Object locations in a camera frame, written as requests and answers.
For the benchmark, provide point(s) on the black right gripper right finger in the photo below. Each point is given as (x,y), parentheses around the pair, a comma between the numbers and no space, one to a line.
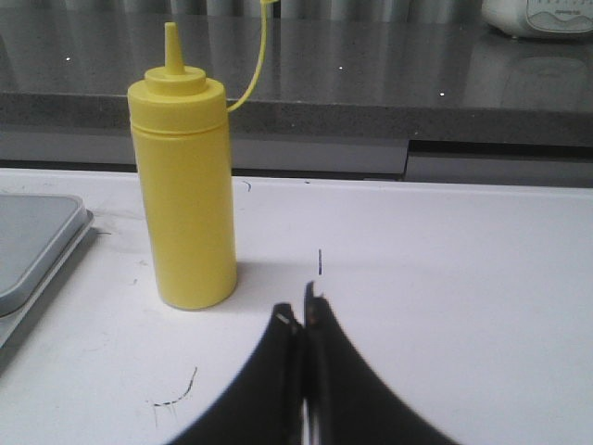
(347,401)

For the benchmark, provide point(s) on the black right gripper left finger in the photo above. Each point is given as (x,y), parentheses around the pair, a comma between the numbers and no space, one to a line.
(263,404)

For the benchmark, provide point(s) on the yellow squeeze bottle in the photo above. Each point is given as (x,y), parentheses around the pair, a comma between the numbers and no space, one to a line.
(181,139)

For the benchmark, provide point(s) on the silver digital kitchen scale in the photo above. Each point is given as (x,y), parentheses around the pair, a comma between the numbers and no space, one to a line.
(39,233)

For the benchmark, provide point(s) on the grey stone counter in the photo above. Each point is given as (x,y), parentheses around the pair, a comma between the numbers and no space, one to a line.
(415,102)

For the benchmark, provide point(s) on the white appliance on counter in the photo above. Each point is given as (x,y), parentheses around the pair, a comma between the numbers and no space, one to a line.
(539,18)

